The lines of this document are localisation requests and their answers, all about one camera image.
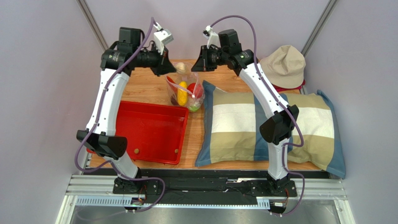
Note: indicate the plaid blue beige pillow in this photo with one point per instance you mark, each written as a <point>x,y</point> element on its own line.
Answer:
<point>231,130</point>

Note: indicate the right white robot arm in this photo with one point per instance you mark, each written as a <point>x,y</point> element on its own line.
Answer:
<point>281,117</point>

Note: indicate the orange carrot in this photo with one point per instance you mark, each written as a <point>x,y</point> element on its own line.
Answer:
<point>171,83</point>

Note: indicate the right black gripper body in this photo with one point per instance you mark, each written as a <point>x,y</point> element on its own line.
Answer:
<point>204,59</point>

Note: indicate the yellow mango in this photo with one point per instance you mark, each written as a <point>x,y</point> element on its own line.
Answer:
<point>182,96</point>

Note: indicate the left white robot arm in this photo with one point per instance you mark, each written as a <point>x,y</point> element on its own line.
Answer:
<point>117,63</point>

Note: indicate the clear zip top bag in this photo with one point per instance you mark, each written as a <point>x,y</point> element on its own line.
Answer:
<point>192,77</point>

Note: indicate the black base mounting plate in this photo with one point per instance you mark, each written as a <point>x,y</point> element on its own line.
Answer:
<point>202,187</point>

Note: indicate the red yellow apple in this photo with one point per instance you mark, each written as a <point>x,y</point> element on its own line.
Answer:
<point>196,89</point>

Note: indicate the dark purple mangosteen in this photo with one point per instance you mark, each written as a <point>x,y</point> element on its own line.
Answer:
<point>173,100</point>

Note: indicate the red folded cloth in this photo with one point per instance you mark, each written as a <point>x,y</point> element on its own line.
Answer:
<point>281,89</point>

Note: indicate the aluminium frame rail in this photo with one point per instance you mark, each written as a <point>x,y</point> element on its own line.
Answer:
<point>321,199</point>

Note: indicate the white green cauliflower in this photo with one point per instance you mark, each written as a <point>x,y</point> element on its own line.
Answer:
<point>194,107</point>

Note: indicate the beige bucket hat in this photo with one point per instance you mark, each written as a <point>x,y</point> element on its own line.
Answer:
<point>284,67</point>

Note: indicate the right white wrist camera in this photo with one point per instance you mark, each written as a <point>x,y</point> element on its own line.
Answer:
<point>211,36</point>

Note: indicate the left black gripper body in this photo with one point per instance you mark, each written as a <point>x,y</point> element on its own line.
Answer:
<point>156,59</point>

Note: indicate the red plastic tray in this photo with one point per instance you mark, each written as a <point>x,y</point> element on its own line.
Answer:
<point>156,130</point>

